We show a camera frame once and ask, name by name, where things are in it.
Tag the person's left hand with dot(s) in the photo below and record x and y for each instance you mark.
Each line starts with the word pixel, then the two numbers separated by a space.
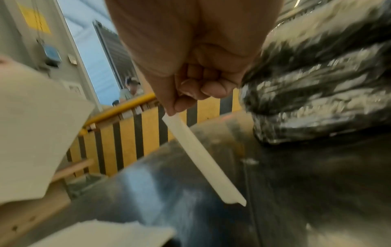
pixel 7 61

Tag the person's right hand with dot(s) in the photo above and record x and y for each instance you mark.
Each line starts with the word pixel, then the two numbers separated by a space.
pixel 189 43

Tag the white printed label paper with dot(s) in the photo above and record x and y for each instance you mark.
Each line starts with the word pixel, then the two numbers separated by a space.
pixel 36 132

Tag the black package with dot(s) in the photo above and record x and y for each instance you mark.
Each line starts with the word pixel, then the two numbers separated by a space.
pixel 320 96

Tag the yellow pipe guardrail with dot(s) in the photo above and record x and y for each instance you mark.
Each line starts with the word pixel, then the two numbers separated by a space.
pixel 122 107

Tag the yellow black striped barrier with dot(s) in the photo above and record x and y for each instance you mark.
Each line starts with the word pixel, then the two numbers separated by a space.
pixel 128 140

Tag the blue wall box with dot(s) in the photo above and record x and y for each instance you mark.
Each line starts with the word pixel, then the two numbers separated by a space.
pixel 52 53

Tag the yellow wall sign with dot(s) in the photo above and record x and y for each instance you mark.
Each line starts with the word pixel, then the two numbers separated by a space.
pixel 33 18

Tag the white wall socket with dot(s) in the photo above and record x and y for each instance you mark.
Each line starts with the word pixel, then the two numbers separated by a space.
pixel 75 88

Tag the light wooden frame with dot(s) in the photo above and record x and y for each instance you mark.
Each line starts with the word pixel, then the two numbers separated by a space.
pixel 30 214

